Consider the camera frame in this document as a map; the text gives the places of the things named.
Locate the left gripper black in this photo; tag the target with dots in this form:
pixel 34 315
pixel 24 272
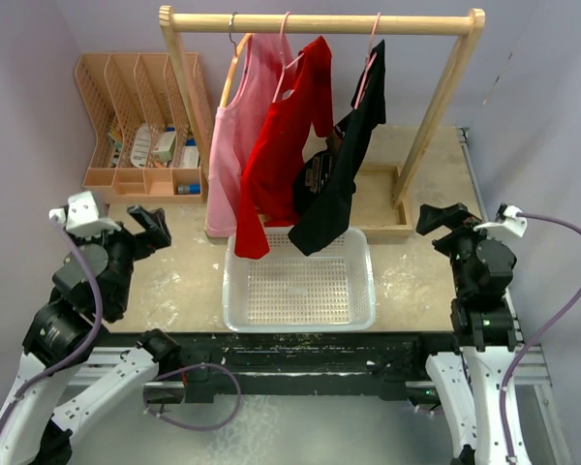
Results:
pixel 152 221

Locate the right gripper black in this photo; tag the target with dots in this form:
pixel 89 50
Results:
pixel 455 216

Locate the red t shirt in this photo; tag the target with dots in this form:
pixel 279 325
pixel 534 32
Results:
pixel 277 157

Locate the orange hanger with metal hook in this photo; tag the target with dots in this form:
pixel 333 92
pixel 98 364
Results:
pixel 237 50

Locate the pink tank top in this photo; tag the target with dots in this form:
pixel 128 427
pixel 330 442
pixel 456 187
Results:
pixel 236 130

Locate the pink wire hanger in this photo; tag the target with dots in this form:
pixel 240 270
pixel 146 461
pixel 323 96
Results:
pixel 368 64
pixel 288 71

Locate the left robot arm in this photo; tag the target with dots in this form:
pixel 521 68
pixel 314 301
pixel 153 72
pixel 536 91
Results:
pixel 36 427

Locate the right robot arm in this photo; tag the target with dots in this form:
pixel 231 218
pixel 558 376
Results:
pixel 471 380

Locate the black t shirt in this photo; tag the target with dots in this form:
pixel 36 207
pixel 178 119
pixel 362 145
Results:
pixel 323 190

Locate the wooden clothes rack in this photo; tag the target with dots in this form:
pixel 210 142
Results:
pixel 319 23

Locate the blue grey cylinder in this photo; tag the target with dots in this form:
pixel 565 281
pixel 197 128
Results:
pixel 188 189

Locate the peach plastic file organizer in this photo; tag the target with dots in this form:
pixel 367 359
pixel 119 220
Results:
pixel 120 92

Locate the white green box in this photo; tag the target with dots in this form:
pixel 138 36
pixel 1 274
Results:
pixel 164 147

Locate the white leaflet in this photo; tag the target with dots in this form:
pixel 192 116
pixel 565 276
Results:
pixel 140 148

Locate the white plastic basket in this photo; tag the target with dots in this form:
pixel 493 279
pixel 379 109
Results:
pixel 288 292

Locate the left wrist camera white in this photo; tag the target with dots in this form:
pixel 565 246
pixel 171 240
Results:
pixel 84 215

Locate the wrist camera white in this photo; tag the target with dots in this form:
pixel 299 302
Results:
pixel 508 224
pixel 84 215

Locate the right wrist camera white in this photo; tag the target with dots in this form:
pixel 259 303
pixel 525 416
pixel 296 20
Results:
pixel 508 224

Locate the aluminium frame rail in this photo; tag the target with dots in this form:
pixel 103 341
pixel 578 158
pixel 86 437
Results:
pixel 434 309

